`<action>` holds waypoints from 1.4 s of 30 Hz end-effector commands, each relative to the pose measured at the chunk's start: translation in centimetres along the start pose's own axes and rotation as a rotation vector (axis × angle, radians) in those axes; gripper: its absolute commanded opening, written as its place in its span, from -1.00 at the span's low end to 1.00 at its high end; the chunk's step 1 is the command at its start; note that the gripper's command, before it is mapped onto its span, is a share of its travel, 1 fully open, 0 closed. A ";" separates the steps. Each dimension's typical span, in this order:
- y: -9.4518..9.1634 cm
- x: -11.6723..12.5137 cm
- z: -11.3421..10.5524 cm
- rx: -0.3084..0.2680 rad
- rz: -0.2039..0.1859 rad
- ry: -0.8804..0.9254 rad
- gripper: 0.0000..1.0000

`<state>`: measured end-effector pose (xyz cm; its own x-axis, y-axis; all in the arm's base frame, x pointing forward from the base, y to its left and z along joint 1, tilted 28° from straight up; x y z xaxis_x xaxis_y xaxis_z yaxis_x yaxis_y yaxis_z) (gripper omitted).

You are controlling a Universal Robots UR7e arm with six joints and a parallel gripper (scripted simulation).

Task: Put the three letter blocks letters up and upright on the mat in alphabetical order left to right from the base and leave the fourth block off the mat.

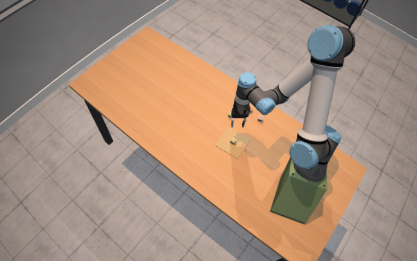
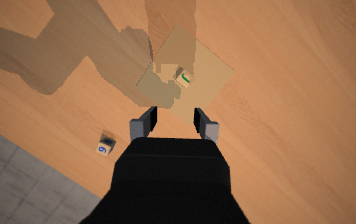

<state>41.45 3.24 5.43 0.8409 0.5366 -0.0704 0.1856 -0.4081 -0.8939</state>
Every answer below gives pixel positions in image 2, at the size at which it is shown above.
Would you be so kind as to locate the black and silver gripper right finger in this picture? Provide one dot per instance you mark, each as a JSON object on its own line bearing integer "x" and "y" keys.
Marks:
{"x": 205, "y": 127}

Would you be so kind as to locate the tan flat mat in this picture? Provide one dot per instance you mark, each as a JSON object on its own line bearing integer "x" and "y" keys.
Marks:
{"x": 182, "y": 51}

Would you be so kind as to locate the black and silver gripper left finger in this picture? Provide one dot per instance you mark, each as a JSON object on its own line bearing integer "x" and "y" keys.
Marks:
{"x": 142, "y": 126}

